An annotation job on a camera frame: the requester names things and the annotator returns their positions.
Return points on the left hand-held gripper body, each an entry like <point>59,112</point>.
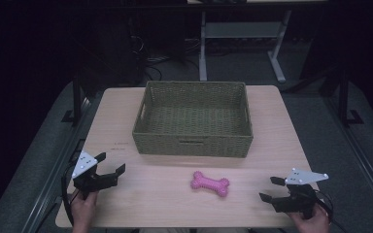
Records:
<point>90,182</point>

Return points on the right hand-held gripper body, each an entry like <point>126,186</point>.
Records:
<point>299,200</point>

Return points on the pink bone-shaped dog toy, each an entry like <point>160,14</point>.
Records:
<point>210,183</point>

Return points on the green woven basket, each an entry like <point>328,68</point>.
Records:
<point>192,121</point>

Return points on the person's right hand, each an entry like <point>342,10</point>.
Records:
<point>311,224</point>

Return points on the person's left hand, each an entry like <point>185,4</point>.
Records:
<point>84,208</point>

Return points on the black metal stand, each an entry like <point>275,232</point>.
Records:
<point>344,97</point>
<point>76,97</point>

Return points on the aluminium rail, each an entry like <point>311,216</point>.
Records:
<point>56,165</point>
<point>359,155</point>

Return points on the white metal desk frame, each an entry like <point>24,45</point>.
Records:
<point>243,29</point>

